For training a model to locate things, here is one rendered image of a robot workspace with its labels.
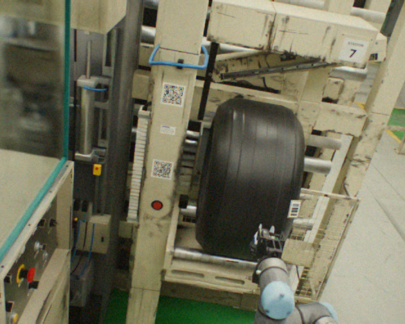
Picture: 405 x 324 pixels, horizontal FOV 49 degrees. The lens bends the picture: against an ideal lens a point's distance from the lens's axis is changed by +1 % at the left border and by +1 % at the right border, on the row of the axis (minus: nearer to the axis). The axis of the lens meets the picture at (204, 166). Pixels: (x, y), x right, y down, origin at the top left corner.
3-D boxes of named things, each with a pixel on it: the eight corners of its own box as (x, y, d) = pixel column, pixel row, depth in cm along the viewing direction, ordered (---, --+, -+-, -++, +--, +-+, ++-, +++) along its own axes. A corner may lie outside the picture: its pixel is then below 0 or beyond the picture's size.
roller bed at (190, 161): (150, 184, 210) (158, 127, 195) (155, 168, 223) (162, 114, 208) (191, 190, 211) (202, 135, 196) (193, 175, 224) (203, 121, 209)
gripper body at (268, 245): (283, 230, 127) (290, 254, 116) (276, 255, 130) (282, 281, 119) (257, 225, 126) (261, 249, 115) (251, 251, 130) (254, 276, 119)
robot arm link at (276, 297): (259, 321, 105) (265, 292, 102) (254, 290, 115) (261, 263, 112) (292, 325, 105) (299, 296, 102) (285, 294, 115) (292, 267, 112)
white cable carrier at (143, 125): (126, 222, 174) (139, 110, 151) (129, 214, 178) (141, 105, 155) (137, 224, 174) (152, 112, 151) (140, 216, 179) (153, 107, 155)
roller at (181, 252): (171, 254, 174) (170, 257, 170) (173, 243, 174) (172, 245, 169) (258, 269, 176) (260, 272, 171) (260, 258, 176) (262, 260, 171)
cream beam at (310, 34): (205, 42, 163) (213, 0, 156) (207, 27, 185) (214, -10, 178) (366, 71, 166) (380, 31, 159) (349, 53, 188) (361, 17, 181)
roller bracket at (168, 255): (162, 269, 169) (165, 249, 164) (173, 209, 204) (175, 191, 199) (171, 270, 169) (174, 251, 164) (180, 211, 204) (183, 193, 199)
